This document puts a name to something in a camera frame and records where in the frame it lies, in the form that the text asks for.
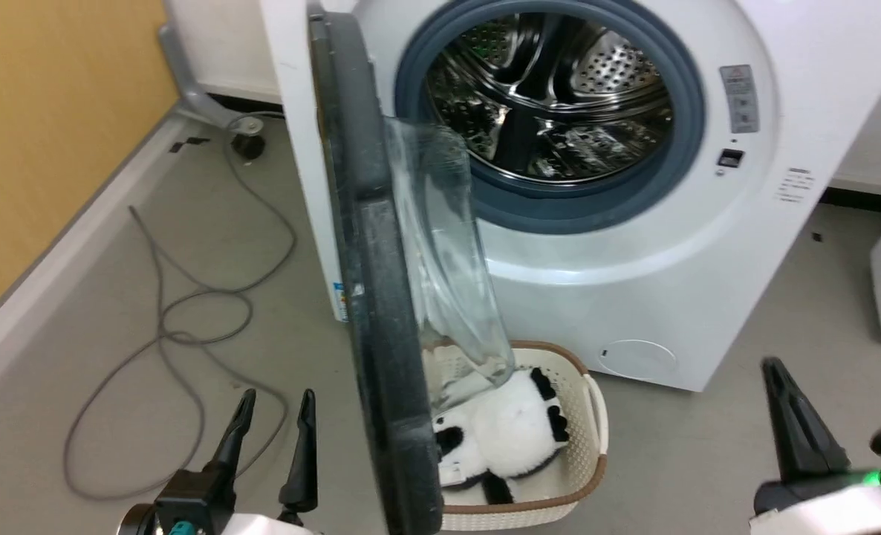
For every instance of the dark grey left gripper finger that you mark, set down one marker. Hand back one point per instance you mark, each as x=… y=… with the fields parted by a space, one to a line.
x=234 y=438
x=303 y=453

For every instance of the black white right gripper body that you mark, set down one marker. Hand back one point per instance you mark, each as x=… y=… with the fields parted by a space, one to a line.
x=830 y=505

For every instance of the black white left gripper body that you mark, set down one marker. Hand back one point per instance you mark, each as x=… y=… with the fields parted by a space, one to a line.
x=195 y=505

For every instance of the dark grey washing machine door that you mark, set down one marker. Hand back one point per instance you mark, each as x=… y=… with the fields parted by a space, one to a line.
x=381 y=297

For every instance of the white front-load washing machine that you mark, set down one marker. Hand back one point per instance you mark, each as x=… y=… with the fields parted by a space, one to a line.
x=671 y=297

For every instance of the black door latch slot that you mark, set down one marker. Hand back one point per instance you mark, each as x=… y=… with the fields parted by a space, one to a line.
x=731 y=157

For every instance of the grey rubber door gasket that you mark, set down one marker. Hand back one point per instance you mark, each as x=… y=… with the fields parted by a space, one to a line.
x=689 y=111

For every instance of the blue and white energy sticker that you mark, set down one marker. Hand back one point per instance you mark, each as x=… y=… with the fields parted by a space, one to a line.
x=342 y=301

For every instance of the round white filter cover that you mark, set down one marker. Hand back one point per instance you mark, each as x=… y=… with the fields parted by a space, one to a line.
x=637 y=359

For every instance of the black and white panda plush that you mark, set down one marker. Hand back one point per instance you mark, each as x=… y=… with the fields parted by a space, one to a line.
x=507 y=431

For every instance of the white laundry basket brown rim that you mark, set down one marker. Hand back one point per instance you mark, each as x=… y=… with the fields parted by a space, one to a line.
x=582 y=461

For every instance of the grey warning label sticker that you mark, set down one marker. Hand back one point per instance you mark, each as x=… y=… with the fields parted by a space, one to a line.
x=740 y=99

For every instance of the stainless steel washer drum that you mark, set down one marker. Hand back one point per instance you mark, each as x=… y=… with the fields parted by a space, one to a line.
x=559 y=82

